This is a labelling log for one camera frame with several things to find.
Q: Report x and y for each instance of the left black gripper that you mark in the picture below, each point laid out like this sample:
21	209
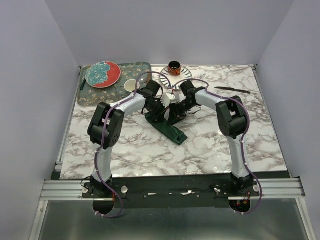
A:
159	116

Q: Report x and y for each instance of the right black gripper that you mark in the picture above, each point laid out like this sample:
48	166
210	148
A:
174	115

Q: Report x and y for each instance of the dark green cloth napkin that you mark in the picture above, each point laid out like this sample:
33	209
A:
171	132

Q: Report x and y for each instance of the black knife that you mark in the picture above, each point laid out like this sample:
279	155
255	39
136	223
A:
232	89

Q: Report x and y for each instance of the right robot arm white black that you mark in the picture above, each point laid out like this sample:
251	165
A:
233	121

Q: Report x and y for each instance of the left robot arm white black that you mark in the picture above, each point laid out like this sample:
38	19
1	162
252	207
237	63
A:
107	122

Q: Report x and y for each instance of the white striped saucer plate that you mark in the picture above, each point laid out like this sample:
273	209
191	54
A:
185	73

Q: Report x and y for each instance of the brown glazed cup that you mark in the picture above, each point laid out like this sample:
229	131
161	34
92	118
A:
174	68

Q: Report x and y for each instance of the red and teal plate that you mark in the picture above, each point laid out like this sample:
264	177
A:
103	74

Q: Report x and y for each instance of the floral teal serving tray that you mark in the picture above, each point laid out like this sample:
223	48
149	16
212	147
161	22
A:
90	96

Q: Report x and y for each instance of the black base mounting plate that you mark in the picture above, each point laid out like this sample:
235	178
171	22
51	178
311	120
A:
177	191

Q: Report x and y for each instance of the cream mug with teal handle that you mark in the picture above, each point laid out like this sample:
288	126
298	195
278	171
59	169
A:
131	85

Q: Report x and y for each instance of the green handled utensil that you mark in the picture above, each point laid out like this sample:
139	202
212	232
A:
83	84

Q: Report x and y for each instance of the aluminium frame rail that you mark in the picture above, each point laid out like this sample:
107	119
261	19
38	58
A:
71	190

